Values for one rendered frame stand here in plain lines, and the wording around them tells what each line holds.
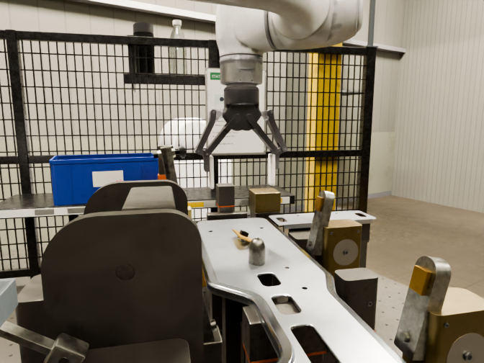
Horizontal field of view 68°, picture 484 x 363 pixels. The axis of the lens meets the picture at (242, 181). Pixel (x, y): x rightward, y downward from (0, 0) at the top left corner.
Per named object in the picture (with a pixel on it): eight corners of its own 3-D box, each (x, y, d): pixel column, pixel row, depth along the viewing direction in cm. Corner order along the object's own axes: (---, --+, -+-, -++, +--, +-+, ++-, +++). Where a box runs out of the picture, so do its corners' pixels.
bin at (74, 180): (160, 197, 113) (159, 156, 111) (52, 206, 102) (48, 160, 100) (153, 189, 128) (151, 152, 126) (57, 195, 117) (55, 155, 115)
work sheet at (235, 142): (266, 154, 136) (266, 69, 130) (206, 155, 131) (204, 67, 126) (264, 153, 137) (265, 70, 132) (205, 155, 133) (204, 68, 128)
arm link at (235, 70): (269, 55, 71) (268, 86, 72) (256, 62, 80) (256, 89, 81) (223, 53, 69) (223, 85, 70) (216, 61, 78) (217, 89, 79)
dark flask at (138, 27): (155, 75, 128) (153, 22, 126) (133, 75, 127) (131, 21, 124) (155, 78, 136) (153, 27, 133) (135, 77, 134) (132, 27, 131)
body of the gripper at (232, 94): (225, 84, 71) (225, 131, 73) (266, 85, 73) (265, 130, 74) (218, 87, 78) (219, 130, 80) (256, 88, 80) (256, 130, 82)
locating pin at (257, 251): (267, 272, 68) (267, 239, 67) (251, 274, 67) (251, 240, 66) (262, 266, 71) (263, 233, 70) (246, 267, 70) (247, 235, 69)
